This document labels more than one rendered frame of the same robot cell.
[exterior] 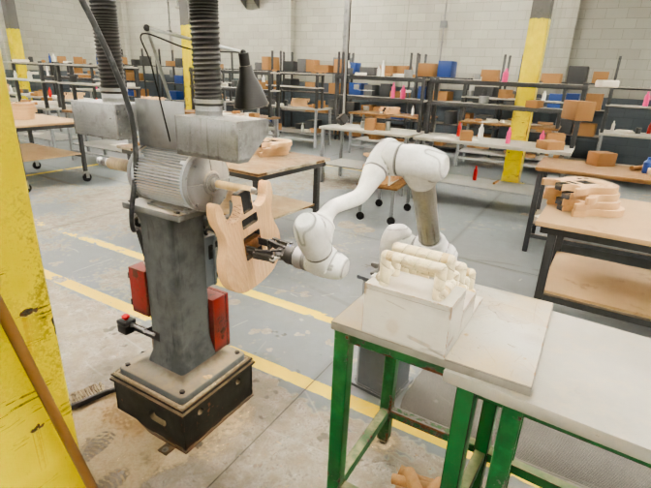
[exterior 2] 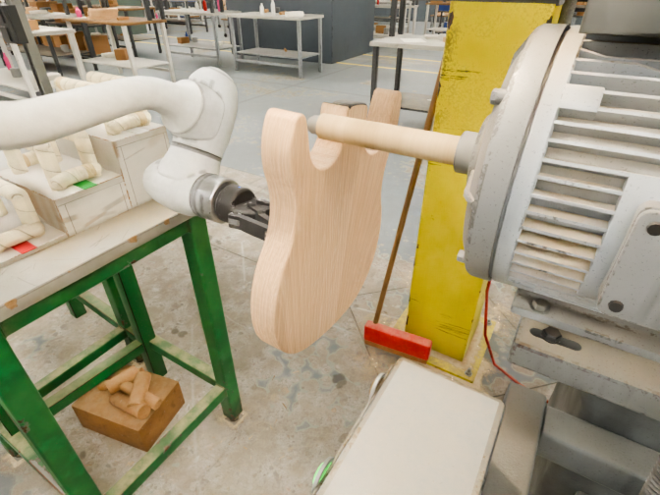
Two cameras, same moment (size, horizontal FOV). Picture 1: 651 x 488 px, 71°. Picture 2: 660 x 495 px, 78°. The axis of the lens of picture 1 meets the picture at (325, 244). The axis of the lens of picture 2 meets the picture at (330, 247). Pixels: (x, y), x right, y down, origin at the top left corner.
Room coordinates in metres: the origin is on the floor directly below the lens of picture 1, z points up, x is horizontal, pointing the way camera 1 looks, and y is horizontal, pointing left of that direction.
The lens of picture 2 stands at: (2.26, 0.32, 1.41)
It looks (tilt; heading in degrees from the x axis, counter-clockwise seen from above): 33 degrees down; 182
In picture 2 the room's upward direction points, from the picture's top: straight up
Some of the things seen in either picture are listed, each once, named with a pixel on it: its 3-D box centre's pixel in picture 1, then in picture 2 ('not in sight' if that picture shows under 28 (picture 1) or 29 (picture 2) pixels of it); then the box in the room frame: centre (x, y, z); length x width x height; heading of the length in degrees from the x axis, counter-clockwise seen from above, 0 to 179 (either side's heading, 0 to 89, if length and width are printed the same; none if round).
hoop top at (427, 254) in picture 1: (422, 253); (81, 87); (1.28, -0.30, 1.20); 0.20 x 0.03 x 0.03; 59
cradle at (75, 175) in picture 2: not in sight; (77, 174); (1.43, -0.27, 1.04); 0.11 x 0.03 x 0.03; 150
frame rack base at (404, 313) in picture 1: (412, 310); (116, 156); (1.25, -0.28, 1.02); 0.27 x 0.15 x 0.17; 60
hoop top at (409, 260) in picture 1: (413, 261); (112, 81); (1.20, -0.25, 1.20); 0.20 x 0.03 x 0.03; 59
